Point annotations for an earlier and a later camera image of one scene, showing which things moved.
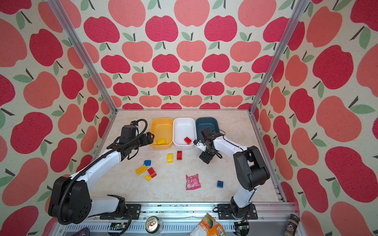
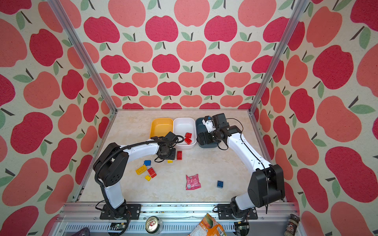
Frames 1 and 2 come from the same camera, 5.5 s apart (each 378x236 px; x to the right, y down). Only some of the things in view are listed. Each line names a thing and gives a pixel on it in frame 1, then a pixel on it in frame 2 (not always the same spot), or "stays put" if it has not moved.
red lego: x=187 y=140 stays put
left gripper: x=149 y=138 -> x=172 y=158
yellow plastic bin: x=162 y=129 stays put
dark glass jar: x=292 y=225 stays put
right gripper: x=204 y=158 -> x=206 y=140
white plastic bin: x=183 y=127 stays put
